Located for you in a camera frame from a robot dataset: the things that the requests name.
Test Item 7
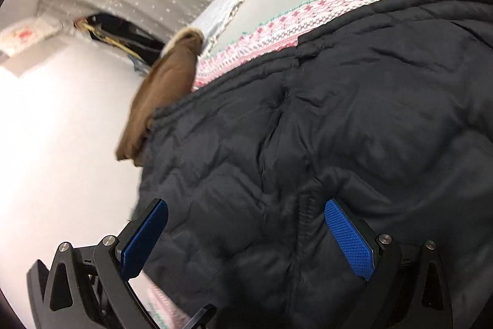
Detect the white fringed cloth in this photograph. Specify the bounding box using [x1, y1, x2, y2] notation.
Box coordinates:
[196, 0, 276, 48]

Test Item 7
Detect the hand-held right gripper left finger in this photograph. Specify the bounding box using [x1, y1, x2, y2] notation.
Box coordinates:
[39, 198, 170, 329]

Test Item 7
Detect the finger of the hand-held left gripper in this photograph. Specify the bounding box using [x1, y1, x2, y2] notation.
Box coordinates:
[181, 304, 217, 329]

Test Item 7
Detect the light blue bag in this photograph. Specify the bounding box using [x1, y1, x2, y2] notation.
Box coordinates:
[129, 55, 152, 76]

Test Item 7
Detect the brown folded garment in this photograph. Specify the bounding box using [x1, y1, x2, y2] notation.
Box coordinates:
[116, 27, 205, 168]

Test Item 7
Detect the wooden coat rack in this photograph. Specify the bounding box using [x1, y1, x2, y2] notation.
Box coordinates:
[75, 18, 135, 54]

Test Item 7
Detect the white air conditioner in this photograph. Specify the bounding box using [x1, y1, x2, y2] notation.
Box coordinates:
[0, 19, 64, 58]

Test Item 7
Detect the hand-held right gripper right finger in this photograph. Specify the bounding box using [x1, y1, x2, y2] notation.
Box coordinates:
[324, 198, 454, 329]

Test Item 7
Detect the black quilted jacket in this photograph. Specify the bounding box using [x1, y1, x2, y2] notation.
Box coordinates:
[131, 0, 493, 329]

